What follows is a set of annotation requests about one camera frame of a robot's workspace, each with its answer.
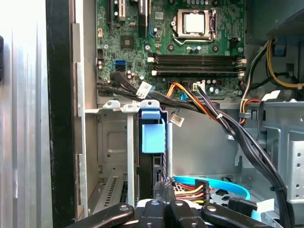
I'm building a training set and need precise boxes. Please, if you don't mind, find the CPU socket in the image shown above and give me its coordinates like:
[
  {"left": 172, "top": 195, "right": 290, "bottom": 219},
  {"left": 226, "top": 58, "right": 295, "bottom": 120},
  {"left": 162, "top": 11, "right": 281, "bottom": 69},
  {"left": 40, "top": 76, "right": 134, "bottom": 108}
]
[{"left": 173, "top": 8, "right": 218, "bottom": 42}]

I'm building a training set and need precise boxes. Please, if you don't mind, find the black wire bundle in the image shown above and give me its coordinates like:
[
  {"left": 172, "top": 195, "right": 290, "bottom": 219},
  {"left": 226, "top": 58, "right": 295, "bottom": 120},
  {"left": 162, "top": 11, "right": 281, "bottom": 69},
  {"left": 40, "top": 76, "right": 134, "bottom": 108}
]
[{"left": 96, "top": 71, "right": 296, "bottom": 228}]

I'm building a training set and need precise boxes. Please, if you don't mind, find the multicoloured wire bundle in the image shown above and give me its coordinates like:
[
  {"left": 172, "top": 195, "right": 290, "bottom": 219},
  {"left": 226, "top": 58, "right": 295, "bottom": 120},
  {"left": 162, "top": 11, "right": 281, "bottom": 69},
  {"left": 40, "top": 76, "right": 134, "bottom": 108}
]
[{"left": 238, "top": 98, "right": 262, "bottom": 126}]

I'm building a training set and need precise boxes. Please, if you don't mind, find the metal socket cover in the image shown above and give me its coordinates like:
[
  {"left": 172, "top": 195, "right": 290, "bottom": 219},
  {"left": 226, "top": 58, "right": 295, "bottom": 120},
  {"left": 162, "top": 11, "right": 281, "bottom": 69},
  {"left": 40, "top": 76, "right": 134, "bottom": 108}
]
[{"left": 175, "top": 9, "right": 217, "bottom": 40}]

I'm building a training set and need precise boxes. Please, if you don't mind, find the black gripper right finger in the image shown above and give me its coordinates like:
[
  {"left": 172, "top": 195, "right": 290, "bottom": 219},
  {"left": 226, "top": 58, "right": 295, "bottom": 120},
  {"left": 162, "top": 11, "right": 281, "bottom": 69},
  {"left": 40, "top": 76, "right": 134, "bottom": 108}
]
[{"left": 165, "top": 176, "right": 269, "bottom": 228}]

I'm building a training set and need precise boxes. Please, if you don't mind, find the black RAM slot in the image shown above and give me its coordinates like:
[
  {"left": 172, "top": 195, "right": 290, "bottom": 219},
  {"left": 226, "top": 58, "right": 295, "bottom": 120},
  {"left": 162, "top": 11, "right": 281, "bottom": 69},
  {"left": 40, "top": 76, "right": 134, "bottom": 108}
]
[
  {"left": 151, "top": 70, "right": 246, "bottom": 77},
  {"left": 155, "top": 66, "right": 245, "bottom": 71},
  {"left": 152, "top": 53, "right": 245, "bottom": 59},
  {"left": 147, "top": 58, "right": 247, "bottom": 65}
]

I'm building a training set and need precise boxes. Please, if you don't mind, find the blue data wire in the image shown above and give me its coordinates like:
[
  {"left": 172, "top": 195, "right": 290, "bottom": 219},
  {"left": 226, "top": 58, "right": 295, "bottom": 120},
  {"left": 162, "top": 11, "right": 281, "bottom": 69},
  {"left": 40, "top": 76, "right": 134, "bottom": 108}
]
[{"left": 172, "top": 92, "right": 259, "bottom": 221}]

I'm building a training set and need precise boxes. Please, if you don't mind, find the grey power supply unit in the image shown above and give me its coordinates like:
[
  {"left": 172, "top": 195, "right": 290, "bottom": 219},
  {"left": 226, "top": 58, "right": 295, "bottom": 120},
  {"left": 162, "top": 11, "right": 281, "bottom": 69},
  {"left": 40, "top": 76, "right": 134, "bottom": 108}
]
[{"left": 246, "top": 0, "right": 304, "bottom": 45}]

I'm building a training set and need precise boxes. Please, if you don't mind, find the orange red power wire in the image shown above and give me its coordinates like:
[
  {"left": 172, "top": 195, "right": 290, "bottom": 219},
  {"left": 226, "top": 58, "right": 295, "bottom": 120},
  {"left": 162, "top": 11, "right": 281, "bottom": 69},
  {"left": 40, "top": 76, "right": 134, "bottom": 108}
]
[{"left": 165, "top": 82, "right": 223, "bottom": 205}]

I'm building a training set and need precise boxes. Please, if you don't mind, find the silver optical drive cage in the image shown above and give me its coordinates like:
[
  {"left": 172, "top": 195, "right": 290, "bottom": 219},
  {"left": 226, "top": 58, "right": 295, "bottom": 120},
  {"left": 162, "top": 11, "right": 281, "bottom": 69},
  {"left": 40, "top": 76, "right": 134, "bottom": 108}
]
[{"left": 235, "top": 99, "right": 304, "bottom": 228}]

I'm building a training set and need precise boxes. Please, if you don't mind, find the yellow wire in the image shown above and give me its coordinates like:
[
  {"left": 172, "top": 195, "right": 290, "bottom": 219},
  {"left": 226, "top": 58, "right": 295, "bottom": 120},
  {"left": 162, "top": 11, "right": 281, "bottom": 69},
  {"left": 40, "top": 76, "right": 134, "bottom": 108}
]
[{"left": 266, "top": 39, "right": 304, "bottom": 90}]

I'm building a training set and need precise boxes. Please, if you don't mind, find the green motherboard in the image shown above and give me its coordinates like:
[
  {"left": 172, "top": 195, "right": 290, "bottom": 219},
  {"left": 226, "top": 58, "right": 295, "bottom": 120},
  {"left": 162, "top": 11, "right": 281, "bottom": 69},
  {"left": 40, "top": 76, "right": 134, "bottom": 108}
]
[{"left": 96, "top": 0, "right": 247, "bottom": 98}]

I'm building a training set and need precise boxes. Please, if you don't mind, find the wire locking lever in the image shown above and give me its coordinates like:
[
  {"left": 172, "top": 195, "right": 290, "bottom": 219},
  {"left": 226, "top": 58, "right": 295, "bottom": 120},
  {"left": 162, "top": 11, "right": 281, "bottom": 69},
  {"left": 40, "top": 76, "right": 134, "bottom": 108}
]
[{"left": 172, "top": 33, "right": 215, "bottom": 46}]

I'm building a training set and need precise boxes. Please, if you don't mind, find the silver disk bay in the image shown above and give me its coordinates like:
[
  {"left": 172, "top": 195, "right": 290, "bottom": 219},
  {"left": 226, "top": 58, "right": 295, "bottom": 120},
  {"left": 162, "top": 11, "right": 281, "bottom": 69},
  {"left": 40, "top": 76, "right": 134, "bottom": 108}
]
[{"left": 84, "top": 99, "right": 174, "bottom": 214}]

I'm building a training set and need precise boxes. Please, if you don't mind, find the black graphics card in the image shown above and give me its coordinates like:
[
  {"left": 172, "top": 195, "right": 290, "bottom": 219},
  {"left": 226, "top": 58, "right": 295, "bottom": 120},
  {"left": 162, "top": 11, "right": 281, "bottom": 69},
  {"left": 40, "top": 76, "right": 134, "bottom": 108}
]
[{"left": 137, "top": 0, "right": 150, "bottom": 38}]

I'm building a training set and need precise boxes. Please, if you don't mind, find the hard disk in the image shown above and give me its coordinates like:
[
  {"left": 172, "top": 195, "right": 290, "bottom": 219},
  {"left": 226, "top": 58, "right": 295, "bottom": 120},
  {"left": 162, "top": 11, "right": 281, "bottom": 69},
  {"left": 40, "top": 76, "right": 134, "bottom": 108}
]
[{"left": 137, "top": 108, "right": 173, "bottom": 202}]

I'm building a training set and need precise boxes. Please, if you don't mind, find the black expansion slot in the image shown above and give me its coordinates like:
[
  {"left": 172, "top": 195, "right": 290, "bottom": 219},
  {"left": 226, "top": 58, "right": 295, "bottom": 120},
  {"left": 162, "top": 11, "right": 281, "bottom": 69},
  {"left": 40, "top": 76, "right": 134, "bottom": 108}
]
[{"left": 106, "top": 0, "right": 113, "bottom": 26}]

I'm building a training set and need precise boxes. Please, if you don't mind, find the white expansion slot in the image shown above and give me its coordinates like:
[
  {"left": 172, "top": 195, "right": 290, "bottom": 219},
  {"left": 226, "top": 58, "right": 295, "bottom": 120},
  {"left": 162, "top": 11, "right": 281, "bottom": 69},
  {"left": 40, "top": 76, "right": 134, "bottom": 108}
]
[{"left": 118, "top": 0, "right": 126, "bottom": 22}]

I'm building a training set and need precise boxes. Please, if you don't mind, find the silver CPU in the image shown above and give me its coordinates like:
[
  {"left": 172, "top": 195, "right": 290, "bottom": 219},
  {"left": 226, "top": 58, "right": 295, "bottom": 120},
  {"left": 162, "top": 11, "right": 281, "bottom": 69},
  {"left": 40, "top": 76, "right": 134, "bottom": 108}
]
[{"left": 183, "top": 12, "right": 206, "bottom": 34}]

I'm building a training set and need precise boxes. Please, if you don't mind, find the black PC case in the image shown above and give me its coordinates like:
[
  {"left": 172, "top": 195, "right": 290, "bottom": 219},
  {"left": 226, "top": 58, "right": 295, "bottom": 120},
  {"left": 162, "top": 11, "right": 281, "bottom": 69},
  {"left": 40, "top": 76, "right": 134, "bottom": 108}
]
[{"left": 46, "top": 0, "right": 304, "bottom": 228}]

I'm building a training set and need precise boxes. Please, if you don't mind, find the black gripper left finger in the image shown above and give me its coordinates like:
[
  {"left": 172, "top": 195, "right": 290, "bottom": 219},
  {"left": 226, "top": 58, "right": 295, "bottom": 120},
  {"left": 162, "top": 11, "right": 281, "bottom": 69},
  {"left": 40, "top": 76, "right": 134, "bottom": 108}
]
[{"left": 68, "top": 181, "right": 169, "bottom": 228}]

